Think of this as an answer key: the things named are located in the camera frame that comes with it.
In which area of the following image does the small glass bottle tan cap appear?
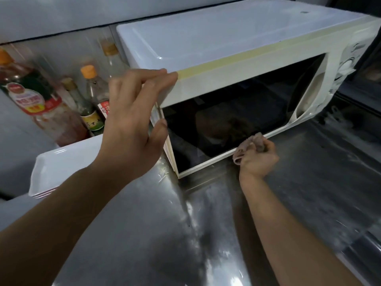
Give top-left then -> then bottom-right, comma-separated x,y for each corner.
61,77 -> 105,137

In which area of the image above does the glass window aluminium frame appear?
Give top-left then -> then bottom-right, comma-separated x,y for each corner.
0,0 -> 248,45

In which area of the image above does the person's right hand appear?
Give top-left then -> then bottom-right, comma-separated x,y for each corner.
238,138 -> 280,182

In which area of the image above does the brown cloth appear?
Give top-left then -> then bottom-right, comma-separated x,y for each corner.
233,132 -> 267,166

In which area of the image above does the white microwave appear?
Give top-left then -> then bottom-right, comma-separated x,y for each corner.
116,0 -> 381,179

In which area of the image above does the white rectangular plate red underside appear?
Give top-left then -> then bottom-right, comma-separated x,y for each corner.
29,133 -> 103,199

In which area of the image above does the person's left forearm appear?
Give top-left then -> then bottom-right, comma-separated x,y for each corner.
0,166 -> 143,286

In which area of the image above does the person's right forearm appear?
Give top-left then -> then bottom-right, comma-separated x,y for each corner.
239,175 -> 358,286

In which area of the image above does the stainless steel table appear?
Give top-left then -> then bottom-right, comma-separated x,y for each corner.
50,95 -> 381,286

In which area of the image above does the person's left hand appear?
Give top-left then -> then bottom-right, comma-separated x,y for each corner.
95,68 -> 179,184

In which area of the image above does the plain white rectangular plate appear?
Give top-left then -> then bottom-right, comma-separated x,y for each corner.
33,190 -> 57,200

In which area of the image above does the large ketchup bottle orange cap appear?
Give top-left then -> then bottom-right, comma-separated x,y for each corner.
0,47 -> 90,147

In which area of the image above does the low grey cabinet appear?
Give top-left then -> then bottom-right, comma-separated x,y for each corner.
0,193 -> 42,233

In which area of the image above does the dark sauce bottle orange cap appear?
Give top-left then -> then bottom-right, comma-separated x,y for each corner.
80,64 -> 111,120

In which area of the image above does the clear bottle green label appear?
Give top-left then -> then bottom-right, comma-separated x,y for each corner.
101,41 -> 129,79

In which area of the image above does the white plate orange print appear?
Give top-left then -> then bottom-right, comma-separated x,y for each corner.
31,187 -> 59,197

